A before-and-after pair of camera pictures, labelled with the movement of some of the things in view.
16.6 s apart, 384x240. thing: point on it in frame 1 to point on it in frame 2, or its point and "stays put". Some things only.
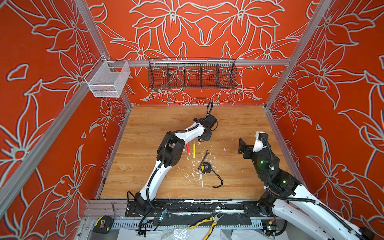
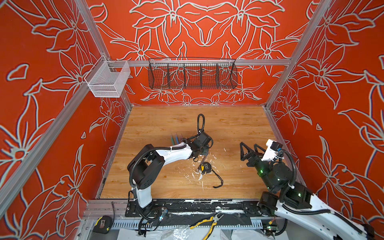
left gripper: x=207 y=136 to x=205 y=151
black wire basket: x=192 y=73 stays put
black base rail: x=204 y=207 stays put
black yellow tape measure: x=103 y=225 stays put
